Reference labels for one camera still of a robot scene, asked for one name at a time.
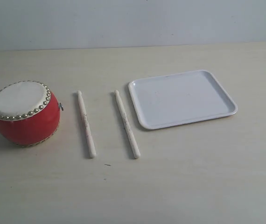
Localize red small drum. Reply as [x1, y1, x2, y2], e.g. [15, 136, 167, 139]
[0, 80, 63, 146]

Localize white drumstick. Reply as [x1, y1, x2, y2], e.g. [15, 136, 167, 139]
[114, 90, 141, 159]
[77, 90, 97, 158]

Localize white plastic tray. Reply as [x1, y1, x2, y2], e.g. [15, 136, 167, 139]
[128, 70, 238, 130]

